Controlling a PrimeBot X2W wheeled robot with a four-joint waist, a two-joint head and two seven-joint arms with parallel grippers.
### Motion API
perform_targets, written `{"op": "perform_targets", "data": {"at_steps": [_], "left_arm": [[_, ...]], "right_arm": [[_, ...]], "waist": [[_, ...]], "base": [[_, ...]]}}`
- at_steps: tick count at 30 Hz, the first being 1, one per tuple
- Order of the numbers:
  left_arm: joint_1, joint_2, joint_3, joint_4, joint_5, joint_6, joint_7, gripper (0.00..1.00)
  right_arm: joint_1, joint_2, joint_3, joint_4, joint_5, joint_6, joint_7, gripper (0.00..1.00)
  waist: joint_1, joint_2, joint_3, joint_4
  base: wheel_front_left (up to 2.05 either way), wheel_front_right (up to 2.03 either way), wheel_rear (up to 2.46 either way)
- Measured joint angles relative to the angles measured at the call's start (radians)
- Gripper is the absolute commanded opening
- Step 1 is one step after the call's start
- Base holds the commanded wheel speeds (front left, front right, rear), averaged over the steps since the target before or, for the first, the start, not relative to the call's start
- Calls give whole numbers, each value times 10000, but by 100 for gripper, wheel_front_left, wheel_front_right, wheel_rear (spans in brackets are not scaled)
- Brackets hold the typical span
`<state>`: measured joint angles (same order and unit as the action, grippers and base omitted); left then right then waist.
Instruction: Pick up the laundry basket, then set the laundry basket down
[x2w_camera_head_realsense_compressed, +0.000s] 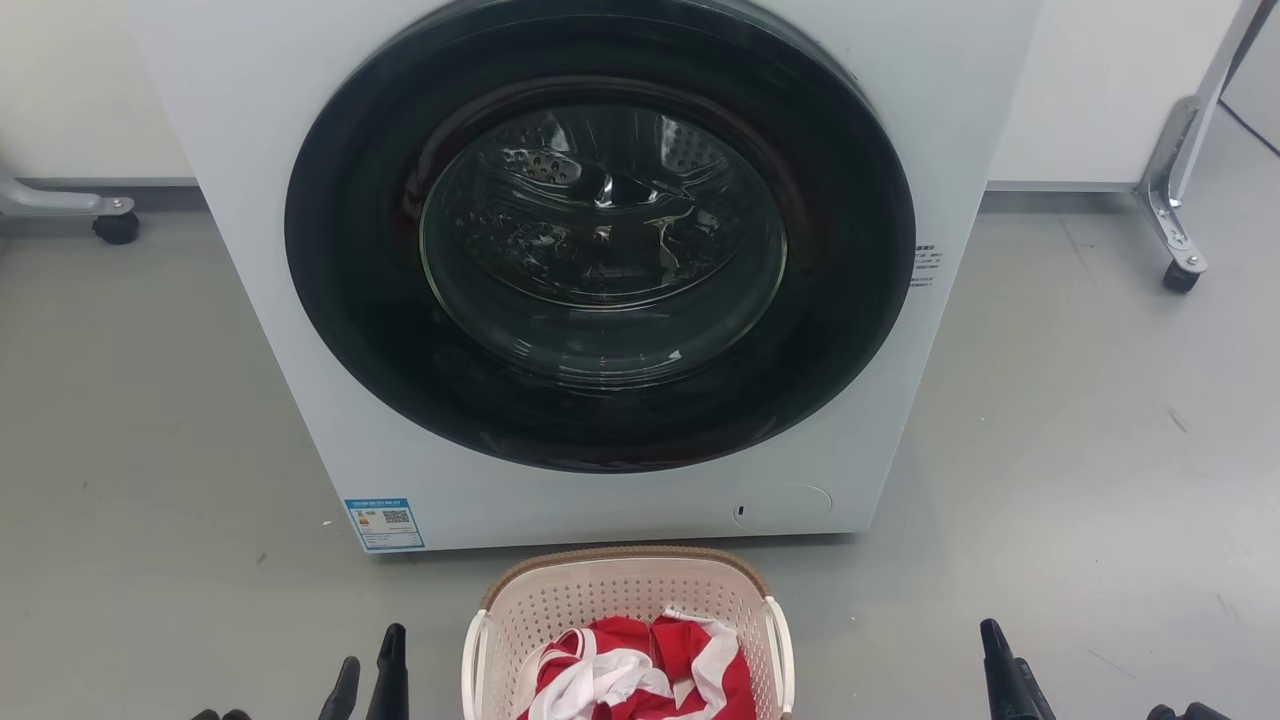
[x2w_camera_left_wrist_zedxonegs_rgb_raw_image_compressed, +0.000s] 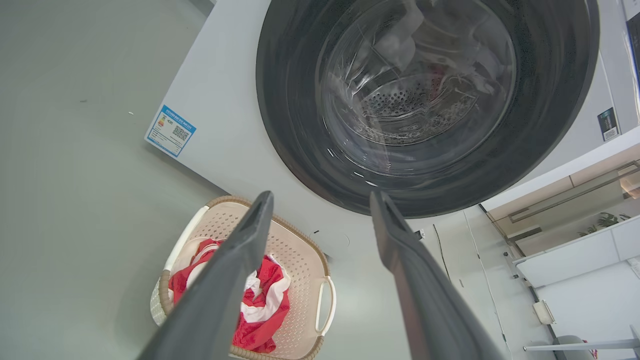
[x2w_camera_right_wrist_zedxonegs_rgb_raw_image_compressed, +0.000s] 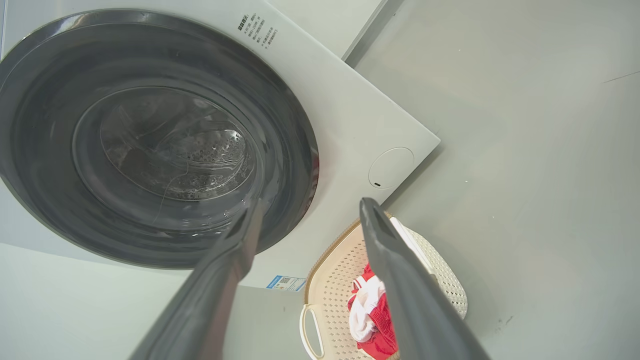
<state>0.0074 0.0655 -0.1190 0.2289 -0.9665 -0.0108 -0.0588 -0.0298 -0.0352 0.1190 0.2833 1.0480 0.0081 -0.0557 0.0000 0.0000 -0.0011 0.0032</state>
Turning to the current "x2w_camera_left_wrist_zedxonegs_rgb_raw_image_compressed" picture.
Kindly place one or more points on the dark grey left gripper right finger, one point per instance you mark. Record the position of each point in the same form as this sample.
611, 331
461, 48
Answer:
430, 305

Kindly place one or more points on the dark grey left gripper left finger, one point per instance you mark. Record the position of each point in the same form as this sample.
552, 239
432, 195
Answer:
210, 305

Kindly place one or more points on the beige perforated laundry basket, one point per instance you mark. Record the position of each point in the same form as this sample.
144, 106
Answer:
300, 260

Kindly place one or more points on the red and white garment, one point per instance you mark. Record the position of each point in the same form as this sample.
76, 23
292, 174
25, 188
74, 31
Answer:
265, 302

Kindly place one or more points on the round drain filter cover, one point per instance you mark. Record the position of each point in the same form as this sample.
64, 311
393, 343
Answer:
332, 242

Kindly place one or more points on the blue energy label sticker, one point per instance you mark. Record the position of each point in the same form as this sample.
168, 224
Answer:
170, 131

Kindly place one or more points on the green potted plant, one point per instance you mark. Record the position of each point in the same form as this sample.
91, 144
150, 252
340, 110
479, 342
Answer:
607, 221

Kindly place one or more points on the round dark glass washer door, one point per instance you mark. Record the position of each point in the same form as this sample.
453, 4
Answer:
290, 125

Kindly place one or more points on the white front-load washing machine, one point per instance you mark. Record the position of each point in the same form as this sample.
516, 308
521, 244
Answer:
220, 100

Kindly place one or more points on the small printed washer sticker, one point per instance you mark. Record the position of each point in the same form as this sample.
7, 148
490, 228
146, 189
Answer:
608, 123

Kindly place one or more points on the dark washer control panel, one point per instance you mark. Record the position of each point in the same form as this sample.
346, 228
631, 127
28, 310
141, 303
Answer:
634, 40

